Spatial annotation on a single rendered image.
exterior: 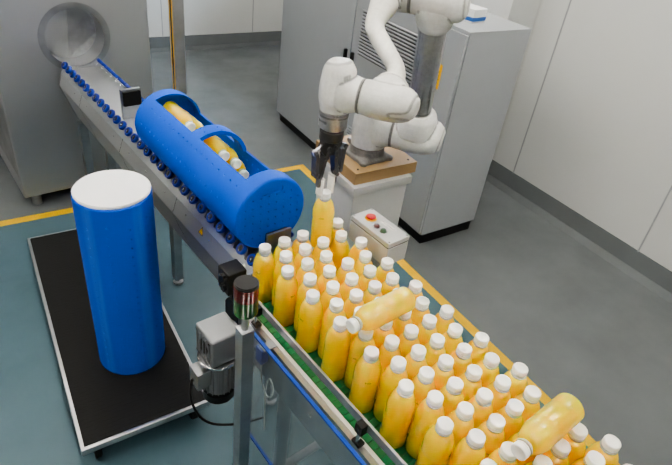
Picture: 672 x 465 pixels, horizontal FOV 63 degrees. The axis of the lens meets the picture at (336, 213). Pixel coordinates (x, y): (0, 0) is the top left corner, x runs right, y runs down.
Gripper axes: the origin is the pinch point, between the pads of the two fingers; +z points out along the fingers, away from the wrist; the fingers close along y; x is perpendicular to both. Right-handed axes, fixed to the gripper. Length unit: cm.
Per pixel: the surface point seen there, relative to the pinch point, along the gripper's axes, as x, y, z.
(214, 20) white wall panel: -503, -224, 98
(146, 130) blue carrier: -91, 23, 16
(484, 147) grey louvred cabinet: -66, -190, 60
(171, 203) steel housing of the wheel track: -71, 23, 41
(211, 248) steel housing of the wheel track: -36, 23, 41
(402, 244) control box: 18.7, -22.0, 20.1
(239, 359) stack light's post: 27, 47, 27
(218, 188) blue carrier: -31.0, 21.9, 11.9
